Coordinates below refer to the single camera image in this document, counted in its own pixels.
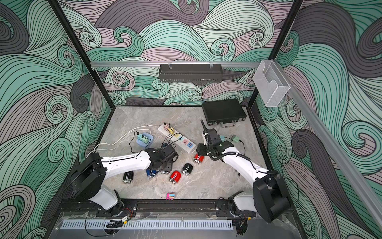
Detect white long power strip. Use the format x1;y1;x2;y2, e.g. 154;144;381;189
158;123;197;153

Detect white slotted cable duct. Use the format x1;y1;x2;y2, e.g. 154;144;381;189
60;219;233;231

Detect black briefcase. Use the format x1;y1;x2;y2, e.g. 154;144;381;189
202;99;247;125

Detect black shaver right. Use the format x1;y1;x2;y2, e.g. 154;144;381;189
182;163;194;176

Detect white power cable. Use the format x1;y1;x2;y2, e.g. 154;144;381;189
86;123;159;159

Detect light green USB charger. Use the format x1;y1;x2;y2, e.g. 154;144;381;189
231;135;241;143

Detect green charger on blue socket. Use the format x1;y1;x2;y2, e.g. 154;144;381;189
137;133;150;144

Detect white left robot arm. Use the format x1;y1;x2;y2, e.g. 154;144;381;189
70;145;179;212

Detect black wall shelf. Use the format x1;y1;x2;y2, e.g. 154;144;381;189
159;63;223;83

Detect red shaver front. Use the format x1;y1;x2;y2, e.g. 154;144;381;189
169;170;182;184

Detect black front mounting rail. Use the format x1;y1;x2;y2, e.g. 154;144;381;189
58;198;296;218

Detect blue round power socket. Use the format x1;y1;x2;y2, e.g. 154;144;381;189
136;132;154;148

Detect pink striped small box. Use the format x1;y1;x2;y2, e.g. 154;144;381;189
166;192;175;200

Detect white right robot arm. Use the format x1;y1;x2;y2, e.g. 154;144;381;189
197;128;291;223

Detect clear acrylic wall holder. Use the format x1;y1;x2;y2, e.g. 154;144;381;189
253;60;290;108

